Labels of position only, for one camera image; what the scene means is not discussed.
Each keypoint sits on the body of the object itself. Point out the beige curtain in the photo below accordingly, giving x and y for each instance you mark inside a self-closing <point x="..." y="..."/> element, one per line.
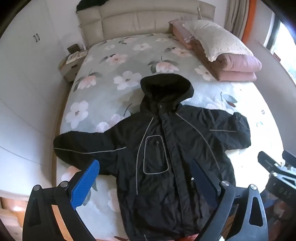
<point x="235" y="16"/>

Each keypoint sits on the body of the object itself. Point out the white wardrobe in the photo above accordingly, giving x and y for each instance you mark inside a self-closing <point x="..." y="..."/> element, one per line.
<point x="25" y="92"/>

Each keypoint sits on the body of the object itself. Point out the white dotted pillow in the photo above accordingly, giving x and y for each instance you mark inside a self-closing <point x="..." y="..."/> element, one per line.
<point x="217" y="38"/>

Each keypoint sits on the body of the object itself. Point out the small dark box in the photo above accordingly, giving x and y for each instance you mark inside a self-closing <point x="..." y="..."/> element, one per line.
<point x="73" y="48"/>

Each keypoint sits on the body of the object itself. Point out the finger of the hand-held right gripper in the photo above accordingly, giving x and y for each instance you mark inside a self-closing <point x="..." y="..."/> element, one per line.
<point x="291" y="157"/>
<point x="268" y="161"/>

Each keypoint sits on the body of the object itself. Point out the window with orange frame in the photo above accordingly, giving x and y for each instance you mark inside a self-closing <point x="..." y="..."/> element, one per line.
<point x="281" y="44"/>

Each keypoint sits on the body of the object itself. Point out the stack of books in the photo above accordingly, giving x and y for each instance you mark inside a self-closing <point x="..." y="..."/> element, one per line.
<point x="76" y="56"/>

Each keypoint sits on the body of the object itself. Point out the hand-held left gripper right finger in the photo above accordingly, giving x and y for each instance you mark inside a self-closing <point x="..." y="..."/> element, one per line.
<point x="205" y="184"/>

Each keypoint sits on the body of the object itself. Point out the white nightstand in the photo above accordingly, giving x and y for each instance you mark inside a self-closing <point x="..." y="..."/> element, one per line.
<point x="69" y="67"/>

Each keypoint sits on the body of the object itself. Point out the dark cloth on headboard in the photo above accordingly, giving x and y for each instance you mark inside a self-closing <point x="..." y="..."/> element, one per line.
<point x="90" y="4"/>

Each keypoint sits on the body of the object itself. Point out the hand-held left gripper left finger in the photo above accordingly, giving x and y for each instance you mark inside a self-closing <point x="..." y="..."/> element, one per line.
<point x="86" y="183"/>

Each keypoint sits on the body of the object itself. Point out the pink folded quilt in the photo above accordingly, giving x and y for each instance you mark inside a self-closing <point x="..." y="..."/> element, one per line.
<point x="235" y="67"/>

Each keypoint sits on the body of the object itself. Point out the beige padded headboard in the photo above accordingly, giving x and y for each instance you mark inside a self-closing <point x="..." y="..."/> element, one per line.
<point x="143" y="20"/>

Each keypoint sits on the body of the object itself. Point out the black hooded jacket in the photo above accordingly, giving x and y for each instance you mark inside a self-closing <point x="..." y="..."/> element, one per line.
<point x="161" y="143"/>

